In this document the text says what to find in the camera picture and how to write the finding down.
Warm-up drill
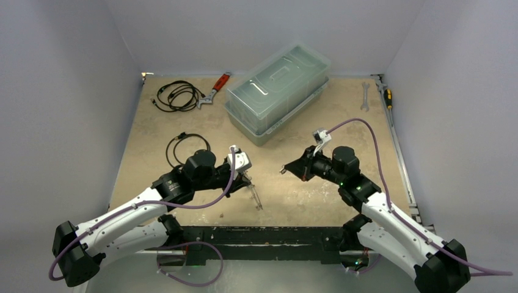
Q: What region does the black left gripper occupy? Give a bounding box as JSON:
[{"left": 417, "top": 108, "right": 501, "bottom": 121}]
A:
[{"left": 193, "top": 162, "right": 250, "bottom": 197}]

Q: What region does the silver open end spanner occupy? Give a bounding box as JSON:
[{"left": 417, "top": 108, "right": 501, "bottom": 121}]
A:
[{"left": 360, "top": 82, "right": 370, "bottom": 112}]

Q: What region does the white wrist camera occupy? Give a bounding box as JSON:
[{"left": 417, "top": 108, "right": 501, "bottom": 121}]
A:
[
  {"left": 312, "top": 128, "right": 332, "bottom": 156},
  {"left": 227, "top": 145, "right": 252, "bottom": 174}
]

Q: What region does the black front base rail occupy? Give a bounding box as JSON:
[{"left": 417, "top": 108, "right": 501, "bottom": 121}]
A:
[{"left": 171, "top": 226, "right": 363, "bottom": 266}]

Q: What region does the yellow black screwdriver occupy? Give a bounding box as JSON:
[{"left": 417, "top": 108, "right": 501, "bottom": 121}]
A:
[{"left": 384, "top": 89, "right": 392, "bottom": 110}]

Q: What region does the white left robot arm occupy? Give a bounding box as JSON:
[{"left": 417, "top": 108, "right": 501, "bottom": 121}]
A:
[{"left": 48, "top": 145, "right": 252, "bottom": 287}]

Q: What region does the coiled black usb cable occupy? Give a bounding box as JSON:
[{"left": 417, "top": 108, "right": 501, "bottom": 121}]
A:
[{"left": 165, "top": 132, "right": 211, "bottom": 169}]

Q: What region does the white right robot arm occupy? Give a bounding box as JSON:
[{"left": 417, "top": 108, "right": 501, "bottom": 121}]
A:
[{"left": 280, "top": 146, "right": 471, "bottom": 292}]

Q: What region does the tangled black cable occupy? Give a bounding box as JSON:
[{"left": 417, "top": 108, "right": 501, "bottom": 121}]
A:
[{"left": 151, "top": 80, "right": 206, "bottom": 113}]

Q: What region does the clear plastic storage box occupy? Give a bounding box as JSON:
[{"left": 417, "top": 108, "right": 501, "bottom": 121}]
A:
[{"left": 224, "top": 43, "right": 331, "bottom": 147}]

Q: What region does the red handled adjustable wrench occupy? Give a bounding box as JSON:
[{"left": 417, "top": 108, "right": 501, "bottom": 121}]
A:
[{"left": 196, "top": 71, "right": 232, "bottom": 109}]

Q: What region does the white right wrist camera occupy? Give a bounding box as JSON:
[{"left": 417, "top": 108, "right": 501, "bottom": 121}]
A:
[{"left": 312, "top": 128, "right": 332, "bottom": 156}]

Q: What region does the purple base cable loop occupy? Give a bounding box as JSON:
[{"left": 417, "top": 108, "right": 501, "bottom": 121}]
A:
[{"left": 156, "top": 242, "right": 224, "bottom": 288}]

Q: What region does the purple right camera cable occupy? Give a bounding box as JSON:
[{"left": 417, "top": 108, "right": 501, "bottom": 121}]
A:
[{"left": 326, "top": 118, "right": 514, "bottom": 277}]

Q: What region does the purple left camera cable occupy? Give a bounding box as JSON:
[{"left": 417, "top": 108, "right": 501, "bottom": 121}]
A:
[{"left": 48, "top": 148, "right": 237, "bottom": 281}]

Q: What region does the purple camera cable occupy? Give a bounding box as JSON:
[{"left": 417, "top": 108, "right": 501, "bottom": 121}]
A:
[
  {"left": 326, "top": 118, "right": 514, "bottom": 277},
  {"left": 48, "top": 148, "right": 237, "bottom": 281}
]

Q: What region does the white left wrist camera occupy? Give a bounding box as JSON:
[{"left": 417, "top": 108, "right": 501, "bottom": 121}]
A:
[{"left": 227, "top": 145, "right": 252, "bottom": 174}]

